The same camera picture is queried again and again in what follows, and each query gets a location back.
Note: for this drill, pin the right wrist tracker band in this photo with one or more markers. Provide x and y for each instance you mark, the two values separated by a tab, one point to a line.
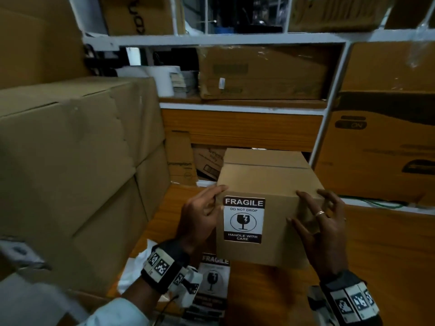
350	302

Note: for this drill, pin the stack of grey cards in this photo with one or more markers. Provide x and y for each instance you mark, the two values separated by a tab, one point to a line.
185	84

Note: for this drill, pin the stack of fragile stickers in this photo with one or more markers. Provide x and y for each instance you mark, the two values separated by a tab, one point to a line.
212	285

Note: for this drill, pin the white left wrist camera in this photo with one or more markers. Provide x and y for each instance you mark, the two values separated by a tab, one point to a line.
188	286

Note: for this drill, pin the person's left forearm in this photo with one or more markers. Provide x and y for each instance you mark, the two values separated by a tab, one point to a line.
139	300

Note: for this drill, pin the squarish taped cardboard box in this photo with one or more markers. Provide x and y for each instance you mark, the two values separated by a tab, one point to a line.
61	159

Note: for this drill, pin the white backing paper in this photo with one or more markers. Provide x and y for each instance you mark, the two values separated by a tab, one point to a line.
136	268

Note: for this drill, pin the white frame bar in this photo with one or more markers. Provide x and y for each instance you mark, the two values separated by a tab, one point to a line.
34	302

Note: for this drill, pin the wrist tracker band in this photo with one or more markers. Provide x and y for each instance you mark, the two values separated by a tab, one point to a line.
350	302
161	264

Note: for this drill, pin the plastic wrapped cardboard box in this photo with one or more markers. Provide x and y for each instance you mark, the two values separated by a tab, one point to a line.
380	67

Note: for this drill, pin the large cardboard box white sticker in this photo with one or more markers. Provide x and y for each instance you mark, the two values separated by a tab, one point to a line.
265	71

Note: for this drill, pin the person's white sleeve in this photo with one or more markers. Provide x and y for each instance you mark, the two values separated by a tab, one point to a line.
115	314

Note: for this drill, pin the large stapled cardboard box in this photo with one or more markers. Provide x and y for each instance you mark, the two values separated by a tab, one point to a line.
142	115

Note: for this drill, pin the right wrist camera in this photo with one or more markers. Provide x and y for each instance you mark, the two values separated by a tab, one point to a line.
317	307

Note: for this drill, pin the left wrist tracker band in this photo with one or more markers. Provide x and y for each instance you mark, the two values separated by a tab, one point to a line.
161	264

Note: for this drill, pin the person's left hand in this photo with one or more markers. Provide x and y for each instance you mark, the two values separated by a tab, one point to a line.
197	224

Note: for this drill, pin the brown cardboard box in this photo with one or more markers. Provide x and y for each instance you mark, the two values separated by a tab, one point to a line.
146	16
336	13
404	11

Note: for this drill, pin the fragile sticker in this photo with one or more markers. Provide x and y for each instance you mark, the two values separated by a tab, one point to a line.
20	251
243	220

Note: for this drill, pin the person's right hand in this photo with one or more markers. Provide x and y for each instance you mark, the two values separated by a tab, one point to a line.
329	241

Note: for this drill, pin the barcode printed cardboard box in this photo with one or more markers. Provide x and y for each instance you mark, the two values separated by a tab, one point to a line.
207	162

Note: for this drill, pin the large cardboard box dark band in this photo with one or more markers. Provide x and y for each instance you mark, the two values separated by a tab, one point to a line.
374	159

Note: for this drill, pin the small taped cardboard box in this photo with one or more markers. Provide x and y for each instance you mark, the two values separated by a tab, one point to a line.
278	179
153	179

